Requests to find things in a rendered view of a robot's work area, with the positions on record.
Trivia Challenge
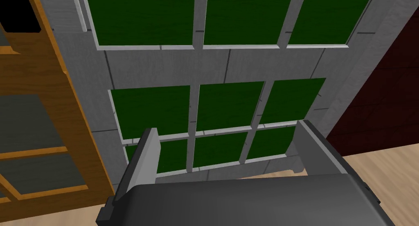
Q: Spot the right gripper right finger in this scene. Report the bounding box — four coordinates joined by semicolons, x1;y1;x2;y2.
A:
294;120;357;177

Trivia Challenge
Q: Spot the wooden shelf unit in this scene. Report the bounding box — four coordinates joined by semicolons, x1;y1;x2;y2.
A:
0;0;115;222

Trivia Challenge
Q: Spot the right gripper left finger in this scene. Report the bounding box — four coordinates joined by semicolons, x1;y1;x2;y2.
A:
114;127;161;202

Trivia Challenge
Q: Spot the grey door with green panes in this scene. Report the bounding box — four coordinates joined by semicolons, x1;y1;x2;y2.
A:
34;0;419;187

